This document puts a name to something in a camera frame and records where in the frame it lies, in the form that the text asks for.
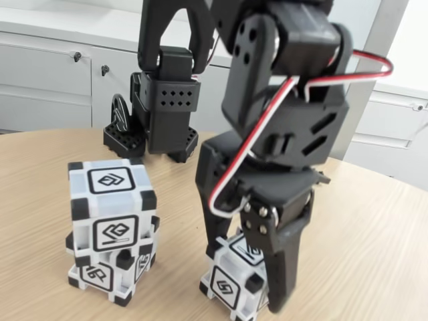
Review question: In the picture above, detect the white cube striped diamond glyph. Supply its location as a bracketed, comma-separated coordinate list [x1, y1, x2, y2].
[199, 231, 272, 321]

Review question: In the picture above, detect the white cube nested diamond glyph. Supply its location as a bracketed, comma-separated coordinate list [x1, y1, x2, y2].
[68, 159, 158, 268]

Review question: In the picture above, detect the small white cabinet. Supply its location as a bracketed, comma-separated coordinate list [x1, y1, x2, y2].
[344, 60, 428, 193]

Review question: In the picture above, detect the black round disc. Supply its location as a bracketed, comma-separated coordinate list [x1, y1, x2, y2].
[110, 93, 130, 135]

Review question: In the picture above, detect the white cube angular bird glyph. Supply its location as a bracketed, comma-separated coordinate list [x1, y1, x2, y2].
[65, 215, 161, 308]

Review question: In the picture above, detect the long white cabinet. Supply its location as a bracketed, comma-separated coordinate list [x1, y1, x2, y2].
[0, 18, 235, 134]

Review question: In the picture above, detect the small gripper camera module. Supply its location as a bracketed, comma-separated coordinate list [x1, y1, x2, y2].
[310, 169, 332, 185]

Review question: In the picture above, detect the grey metal frame post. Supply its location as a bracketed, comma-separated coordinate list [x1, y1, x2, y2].
[322, 0, 411, 162]

